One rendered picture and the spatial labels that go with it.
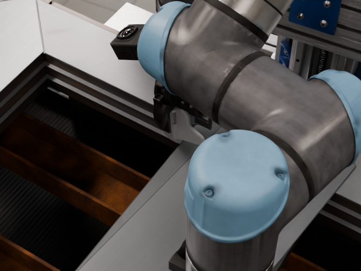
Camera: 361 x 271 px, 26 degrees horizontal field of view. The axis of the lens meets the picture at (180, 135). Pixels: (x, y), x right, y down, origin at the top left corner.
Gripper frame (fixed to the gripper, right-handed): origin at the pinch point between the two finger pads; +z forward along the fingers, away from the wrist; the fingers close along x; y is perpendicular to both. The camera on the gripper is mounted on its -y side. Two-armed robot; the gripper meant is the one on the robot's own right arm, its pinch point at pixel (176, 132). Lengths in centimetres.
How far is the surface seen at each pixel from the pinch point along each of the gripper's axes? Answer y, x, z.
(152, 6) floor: -75, 102, 88
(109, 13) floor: -85, 92, 88
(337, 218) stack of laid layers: 23.4, 2.1, 4.2
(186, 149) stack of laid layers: 2.3, -1.1, 0.8
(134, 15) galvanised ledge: -31, 34, 20
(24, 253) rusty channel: -12.9, -19.6, 15.1
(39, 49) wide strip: -26.3, 3.2, 0.8
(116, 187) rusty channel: -10.6, -0.9, 19.5
